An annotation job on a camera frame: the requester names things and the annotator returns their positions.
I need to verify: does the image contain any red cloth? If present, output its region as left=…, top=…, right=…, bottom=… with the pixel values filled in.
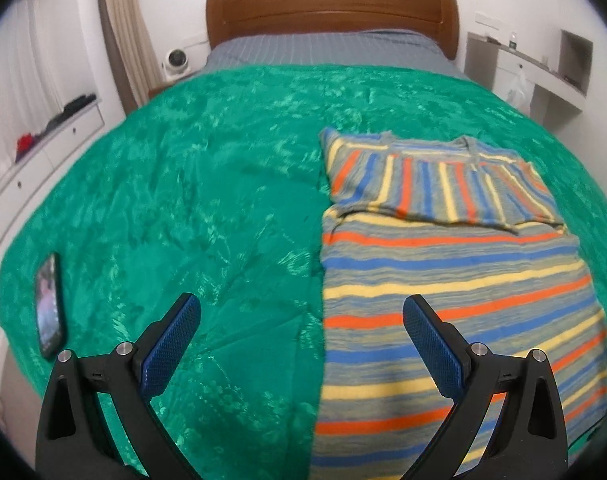
left=14, top=132, right=38, bottom=163

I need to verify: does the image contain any black clothing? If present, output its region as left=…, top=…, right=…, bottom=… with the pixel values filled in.
left=36, top=92, right=97, bottom=136

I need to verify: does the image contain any white sheer curtain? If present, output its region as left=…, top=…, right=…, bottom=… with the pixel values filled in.
left=0, top=0, right=99, bottom=196

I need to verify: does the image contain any black smartphone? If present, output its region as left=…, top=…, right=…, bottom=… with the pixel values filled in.
left=35, top=252, right=64, bottom=359

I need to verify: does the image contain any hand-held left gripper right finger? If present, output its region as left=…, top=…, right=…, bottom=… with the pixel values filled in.
left=398, top=294, right=569, bottom=480

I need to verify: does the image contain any green patterned blanket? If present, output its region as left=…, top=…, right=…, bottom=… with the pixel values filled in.
left=0, top=64, right=607, bottom=480

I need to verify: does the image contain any white built-in desk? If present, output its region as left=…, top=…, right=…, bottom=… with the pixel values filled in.
left=466, top=30, right=594, bottom=126

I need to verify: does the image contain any wooden nightstand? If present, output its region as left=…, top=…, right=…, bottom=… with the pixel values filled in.
left=148, top=80, right=184, bottom=99

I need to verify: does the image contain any white drawer cabinet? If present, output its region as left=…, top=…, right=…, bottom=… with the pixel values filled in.
left=0, top=97, right=107, bottom=271

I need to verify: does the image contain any white plastic bag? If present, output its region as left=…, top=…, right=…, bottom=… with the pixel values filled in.
left=503, top=67, right=531, bottom=111

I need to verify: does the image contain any striped knit sweater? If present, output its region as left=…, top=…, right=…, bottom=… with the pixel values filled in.
left=308, top=127, right=607, bottom=480

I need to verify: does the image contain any wooden headboard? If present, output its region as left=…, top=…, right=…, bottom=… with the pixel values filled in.
left=205, top=0, right=460, bottom=61

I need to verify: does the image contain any grey bed sheet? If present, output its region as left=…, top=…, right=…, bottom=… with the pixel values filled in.
left=204, top=30, right=471, bottom=81

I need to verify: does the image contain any beige curtain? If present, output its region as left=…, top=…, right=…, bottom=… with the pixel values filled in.
left=96, top=0, right=157, bottom=111

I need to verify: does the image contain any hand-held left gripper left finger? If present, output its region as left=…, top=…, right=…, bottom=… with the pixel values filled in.
left=35, top=293, right=203, bottom=480

